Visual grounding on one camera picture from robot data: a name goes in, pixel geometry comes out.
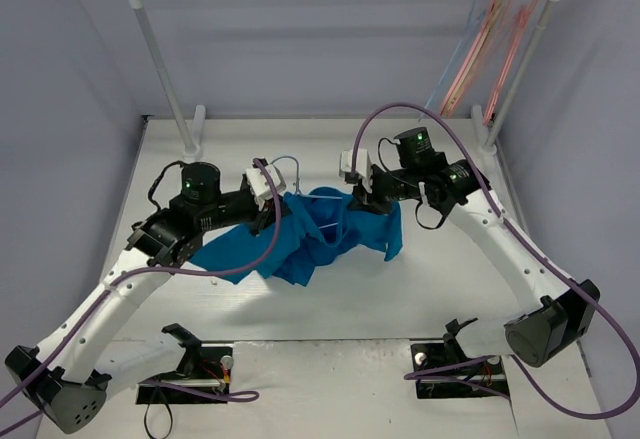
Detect blue t shirt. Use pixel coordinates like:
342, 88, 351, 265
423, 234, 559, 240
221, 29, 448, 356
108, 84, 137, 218
190, 187, 403, 286

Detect light blue wire hanger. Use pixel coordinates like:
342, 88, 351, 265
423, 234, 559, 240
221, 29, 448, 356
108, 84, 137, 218
271, 155, 345, 230

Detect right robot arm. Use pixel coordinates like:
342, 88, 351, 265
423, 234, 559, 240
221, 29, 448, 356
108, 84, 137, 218
339, 127, 600, 371

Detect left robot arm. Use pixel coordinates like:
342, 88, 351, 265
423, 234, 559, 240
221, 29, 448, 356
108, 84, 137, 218
1, 159, 286, 434

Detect pink hanger right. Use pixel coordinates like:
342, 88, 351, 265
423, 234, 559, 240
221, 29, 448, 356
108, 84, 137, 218
482, 0, 540, 126

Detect pink hanger bundle left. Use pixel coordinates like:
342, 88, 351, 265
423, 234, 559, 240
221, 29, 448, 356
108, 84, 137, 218
438, 0, 514, 117

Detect white metal clothes rack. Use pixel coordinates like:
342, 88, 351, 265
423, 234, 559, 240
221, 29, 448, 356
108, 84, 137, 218
118, 0, 576, 204

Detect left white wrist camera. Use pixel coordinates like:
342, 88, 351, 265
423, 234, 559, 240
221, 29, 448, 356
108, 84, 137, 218
244, 164, 287, 210

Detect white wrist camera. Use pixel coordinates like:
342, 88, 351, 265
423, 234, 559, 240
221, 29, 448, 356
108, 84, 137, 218
244, 164, 287, 210
339, 148, 373, 193

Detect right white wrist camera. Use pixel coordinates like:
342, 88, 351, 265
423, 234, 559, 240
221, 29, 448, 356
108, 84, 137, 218
339, 148, 373, 193

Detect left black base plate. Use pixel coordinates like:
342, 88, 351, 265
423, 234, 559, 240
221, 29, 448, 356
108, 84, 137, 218
135, 343, 233, 406

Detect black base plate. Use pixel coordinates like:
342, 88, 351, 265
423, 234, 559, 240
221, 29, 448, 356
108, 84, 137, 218
410, 341, 510, 400
135, 343, 233, 406

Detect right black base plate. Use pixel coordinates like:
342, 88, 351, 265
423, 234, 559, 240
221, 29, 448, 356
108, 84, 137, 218
410, 341, 510, 400

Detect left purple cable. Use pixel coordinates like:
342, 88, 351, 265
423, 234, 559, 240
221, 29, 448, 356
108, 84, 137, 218
0, 157, 284, 420

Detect purple cable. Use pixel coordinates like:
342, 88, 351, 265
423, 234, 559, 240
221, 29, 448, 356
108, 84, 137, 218
352, 102, 636, 418
0, 157, 284, 420

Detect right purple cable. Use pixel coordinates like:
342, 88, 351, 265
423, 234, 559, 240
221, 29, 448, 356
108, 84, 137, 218
352, 102, 636, 418

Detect thin black cable loop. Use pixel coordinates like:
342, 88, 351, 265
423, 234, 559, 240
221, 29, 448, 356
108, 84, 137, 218
144, 378, 176, 436

